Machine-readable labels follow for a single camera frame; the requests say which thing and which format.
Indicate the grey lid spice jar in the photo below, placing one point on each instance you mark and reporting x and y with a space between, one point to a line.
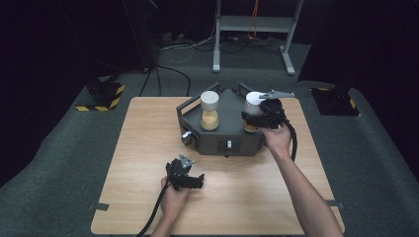
209 112

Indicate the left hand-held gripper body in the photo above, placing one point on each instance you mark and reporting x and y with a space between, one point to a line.
178 173

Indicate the black yellow striped base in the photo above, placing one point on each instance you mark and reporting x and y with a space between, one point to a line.
336 102
105 95

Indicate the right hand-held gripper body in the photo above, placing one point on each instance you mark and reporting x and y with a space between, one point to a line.
272 113

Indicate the white lid spice jar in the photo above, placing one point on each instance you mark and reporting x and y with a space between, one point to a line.
253 103

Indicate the grey metal stand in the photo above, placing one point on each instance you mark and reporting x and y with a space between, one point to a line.
255 23

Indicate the dark grey corner rack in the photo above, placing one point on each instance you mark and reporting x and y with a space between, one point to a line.
230 138

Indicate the person's right hand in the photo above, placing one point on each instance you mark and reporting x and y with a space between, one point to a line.
278 138

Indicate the person's left hand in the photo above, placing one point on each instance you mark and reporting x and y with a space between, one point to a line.
174 200

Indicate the grey tape strip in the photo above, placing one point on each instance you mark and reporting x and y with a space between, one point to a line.
99 206
336 204

